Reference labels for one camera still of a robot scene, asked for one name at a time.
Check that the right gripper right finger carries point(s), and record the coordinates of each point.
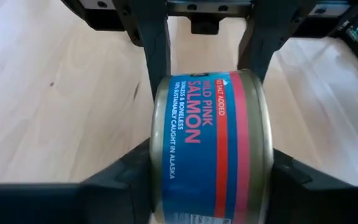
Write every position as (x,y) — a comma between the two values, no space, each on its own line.
(322,205)

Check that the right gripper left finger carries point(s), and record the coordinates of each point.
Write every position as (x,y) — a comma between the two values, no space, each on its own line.
(73,205)

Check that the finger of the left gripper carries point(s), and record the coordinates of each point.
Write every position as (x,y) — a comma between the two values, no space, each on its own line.
(154,46)
(266,37)

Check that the blue salmon can pull-tab lid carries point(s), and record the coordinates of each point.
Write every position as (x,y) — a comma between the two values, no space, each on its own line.
(197,140)

